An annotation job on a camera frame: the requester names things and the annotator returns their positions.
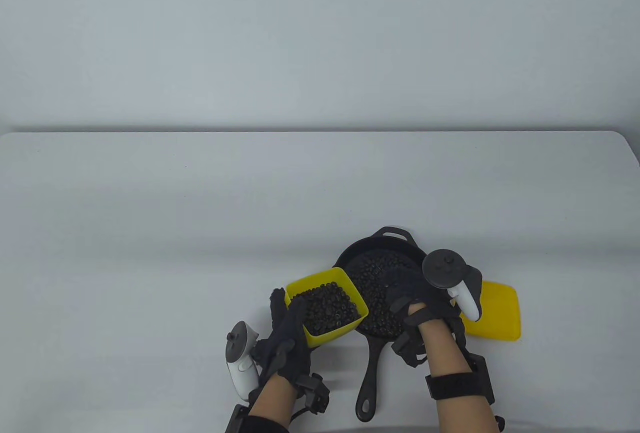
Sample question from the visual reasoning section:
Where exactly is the person's right hand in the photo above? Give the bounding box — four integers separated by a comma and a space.
387, 273, 468, 349

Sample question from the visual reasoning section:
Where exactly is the person's left forearm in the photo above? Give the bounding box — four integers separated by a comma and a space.
247, 370, 296, 433

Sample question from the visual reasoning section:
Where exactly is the white and black controller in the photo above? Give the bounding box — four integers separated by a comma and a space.
225, 321, 261, 401
422, 249, 483, 322

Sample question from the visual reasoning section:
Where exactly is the black wrist box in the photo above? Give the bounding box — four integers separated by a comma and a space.
467, 353, 496, 401
225, 404, 251, 433

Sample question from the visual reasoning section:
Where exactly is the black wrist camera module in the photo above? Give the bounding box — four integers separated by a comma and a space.
391, 330, 426, 368
295, 374, 331, 415

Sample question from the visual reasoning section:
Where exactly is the person's right forearm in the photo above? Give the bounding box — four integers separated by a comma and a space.
417, 323, 501, 433

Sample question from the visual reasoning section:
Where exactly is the yellow plastic container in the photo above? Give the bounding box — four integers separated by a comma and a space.
284, 267, 370, 349

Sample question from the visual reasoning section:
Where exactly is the person's left hand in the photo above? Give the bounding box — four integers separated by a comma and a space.
252, 288, 313, 384

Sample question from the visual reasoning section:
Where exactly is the black wrist strap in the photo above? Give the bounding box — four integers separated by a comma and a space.
425, 373, 493, 400
245, 414, 291, 433

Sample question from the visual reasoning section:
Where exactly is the black cast iron frying pan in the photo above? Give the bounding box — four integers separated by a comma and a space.
332, 226, 431, 423

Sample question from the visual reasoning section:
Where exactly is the yellow plastic lid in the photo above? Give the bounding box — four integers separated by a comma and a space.
457, 280, 522, 342

